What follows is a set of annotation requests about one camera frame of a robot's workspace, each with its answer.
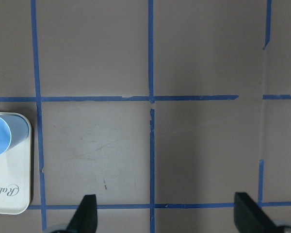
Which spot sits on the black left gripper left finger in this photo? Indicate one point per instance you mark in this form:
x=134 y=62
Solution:
x=84 y=219

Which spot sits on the cream rabbit tray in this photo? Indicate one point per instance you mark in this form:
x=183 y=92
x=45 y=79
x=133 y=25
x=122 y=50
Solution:
x=16 y=175

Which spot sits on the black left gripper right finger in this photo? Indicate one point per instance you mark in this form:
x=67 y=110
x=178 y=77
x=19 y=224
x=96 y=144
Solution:
x=249 y=218

